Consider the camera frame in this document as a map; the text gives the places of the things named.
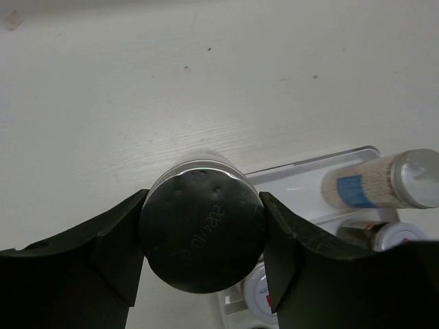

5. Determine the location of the white divided organizer tray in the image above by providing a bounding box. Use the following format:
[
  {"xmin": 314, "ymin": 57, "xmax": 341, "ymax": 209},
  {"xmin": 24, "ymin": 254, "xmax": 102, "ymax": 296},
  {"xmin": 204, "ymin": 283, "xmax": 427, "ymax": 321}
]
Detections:
[{"xmin": 217, "ymin": 145, "xmax": 400, "ymax": 328}]

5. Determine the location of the tall silver-capped shaker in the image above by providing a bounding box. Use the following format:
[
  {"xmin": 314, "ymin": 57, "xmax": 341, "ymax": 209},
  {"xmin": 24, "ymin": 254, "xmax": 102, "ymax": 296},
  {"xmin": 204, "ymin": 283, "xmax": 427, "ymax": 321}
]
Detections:
[
  {"xmin": 139, "ymin": 149, "xmax": 268, "ymax": 294},
  {"xmin": 321, "ymin": 149, "xmax": 438, "ymax": 209}
]

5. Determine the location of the short white-lid jar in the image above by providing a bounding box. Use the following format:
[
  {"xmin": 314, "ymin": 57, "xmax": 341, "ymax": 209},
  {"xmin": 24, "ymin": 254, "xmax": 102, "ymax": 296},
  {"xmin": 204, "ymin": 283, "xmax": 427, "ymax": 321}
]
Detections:
[
  {"xmin": 241, "ymin": 261, "xmax": 278, "ymax": 325},
  {"xmin": 337, "ymin": 219, "xmax": 427, "ymax": 252}
]

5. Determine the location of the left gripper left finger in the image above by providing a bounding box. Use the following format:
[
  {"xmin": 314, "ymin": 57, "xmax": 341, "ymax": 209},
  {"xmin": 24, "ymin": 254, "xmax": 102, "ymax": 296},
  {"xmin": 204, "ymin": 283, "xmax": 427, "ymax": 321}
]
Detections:
[{"xmin": 1, "ymin": 190, "xmax": 147, "ymax": 328}]

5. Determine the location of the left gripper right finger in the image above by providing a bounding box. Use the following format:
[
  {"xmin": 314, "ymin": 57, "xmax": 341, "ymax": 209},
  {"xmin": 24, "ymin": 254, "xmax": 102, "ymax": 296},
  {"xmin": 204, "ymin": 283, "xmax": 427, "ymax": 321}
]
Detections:
[{"xmin": 260, "ymin": 192, "xmax": 438, "ymax": 328}]

